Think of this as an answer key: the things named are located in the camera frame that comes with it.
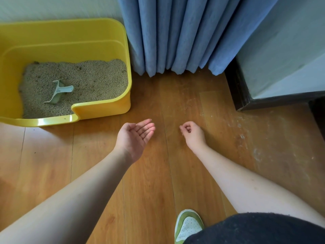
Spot person's right hand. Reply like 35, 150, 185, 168
179, 121, 207, 151

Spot person's left hand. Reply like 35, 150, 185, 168
113, 119, 156, 164

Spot person's right forearm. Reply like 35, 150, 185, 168
193, 144, 325, 228

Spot person's left forearm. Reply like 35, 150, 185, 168
0, 148, 134, 244

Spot beige cat litter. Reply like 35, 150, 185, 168
19, 59, 129, 119

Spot pale green litter scoop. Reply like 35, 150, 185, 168
44, 80, 74, 104

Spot blue curtain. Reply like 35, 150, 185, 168
117, 0, 281, 77

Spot green and white shoe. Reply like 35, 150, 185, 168
174, 209, 205, 244

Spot yellow plastic litter box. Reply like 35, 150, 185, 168
0, 18, 133, 127

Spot dark framed bed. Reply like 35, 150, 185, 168
224, 0, 325, 111

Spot person's dark trousers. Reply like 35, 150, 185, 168
183, 212, 325, 244

